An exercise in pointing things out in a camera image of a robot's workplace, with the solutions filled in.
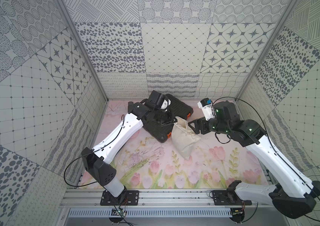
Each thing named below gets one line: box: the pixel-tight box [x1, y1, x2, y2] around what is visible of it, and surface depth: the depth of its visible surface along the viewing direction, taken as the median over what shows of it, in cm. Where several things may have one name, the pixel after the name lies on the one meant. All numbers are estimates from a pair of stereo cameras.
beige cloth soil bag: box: [171, 116, 201, 161], surface depth 82 cm
